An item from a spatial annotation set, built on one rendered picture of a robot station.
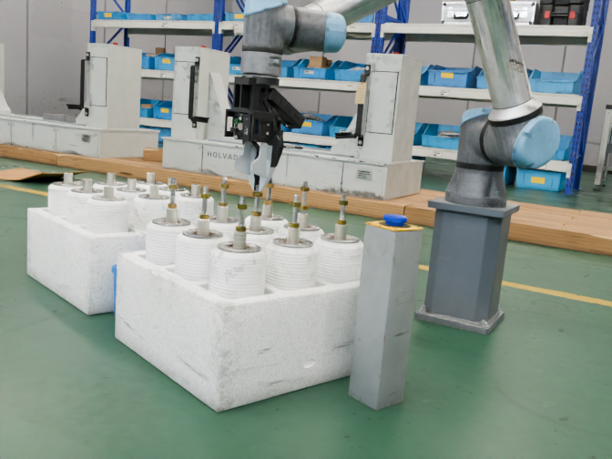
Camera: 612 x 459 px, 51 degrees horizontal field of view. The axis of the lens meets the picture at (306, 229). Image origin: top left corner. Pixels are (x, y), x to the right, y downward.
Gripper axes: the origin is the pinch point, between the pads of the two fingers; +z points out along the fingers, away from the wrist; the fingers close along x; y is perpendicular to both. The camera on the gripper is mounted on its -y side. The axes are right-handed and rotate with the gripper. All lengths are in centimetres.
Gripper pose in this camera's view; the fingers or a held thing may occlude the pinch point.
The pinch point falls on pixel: (260, 183)
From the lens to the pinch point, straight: 126.3
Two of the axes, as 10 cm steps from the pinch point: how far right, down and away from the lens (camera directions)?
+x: 7.9, 1.7, -5.9
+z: -0.8, 9.8, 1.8
